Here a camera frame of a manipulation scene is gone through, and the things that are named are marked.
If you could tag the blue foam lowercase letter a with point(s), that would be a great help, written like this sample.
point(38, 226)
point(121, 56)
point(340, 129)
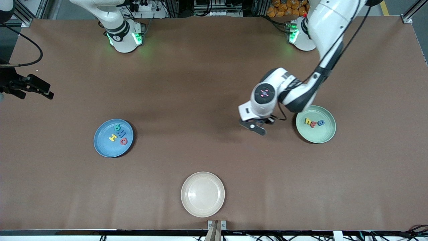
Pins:
point(321, 123)

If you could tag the metal table edge bracket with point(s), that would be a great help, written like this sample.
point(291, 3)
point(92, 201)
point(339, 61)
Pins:
point(223, 225)

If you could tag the aluminium frame post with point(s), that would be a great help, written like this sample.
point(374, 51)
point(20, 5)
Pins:
point(413, 11)
point(23, 13)

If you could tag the teal foam letter R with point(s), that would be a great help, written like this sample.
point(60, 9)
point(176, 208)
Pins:
point(117, 127)

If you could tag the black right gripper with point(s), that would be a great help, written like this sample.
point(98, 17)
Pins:
point(10, 82)

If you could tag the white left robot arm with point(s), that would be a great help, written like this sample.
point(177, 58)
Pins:
point(264, 95)

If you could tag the bag of orange items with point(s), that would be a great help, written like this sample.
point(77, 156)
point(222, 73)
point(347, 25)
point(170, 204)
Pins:
point(286, 8)

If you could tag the white power strip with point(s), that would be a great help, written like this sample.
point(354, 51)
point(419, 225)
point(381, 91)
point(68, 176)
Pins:
point(143, 6)

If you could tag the green round plate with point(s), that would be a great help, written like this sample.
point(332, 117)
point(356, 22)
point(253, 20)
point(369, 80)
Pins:
point(317, 134)

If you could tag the blue round plate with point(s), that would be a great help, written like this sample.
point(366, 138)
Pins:
point(105, 147)

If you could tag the blue foam uppercase letter M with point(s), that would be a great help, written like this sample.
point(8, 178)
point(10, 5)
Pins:
point(121, 133)

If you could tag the red foam letter G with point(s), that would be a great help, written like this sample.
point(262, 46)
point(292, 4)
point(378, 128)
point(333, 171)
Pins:
point(122, 142)

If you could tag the black table edge rail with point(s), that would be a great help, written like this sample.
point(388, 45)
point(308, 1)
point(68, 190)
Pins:
point(100, 231)

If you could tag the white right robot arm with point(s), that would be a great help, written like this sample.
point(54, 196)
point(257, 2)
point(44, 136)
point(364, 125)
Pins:
point(120, 33)

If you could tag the cream round plate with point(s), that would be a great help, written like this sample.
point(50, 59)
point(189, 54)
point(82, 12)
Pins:
point(203, 194)

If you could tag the pink foam letter w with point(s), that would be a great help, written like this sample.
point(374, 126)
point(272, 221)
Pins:
point(313, 124)

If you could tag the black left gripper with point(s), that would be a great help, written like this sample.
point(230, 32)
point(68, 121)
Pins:
point(268, 119)

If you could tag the yellow foam lowercase letter h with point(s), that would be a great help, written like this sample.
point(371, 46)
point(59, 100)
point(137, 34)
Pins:
point(308, 120)

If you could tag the yellow foam uppercase letter H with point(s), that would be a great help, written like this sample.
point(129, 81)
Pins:
point(113, 137)

